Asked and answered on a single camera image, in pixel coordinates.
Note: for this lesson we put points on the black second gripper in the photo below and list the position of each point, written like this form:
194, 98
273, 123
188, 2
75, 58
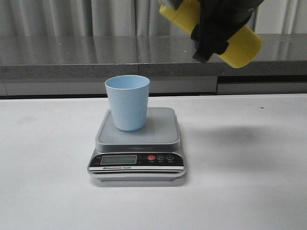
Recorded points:
220, 19

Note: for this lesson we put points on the yellow squeeze bottle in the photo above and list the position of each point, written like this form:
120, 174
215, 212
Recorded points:
244, 45

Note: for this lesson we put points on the light blue plastic cup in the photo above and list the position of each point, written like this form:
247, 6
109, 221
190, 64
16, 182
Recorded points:
128, 99

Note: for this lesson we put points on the silver electronic kitchen scale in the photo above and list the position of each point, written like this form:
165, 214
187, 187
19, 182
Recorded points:
151, 153

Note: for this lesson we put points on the grey stone counter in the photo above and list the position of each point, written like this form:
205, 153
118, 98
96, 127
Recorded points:
65, 67

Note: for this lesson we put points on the grey curtain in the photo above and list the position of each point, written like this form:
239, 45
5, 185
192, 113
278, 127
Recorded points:
26, 18

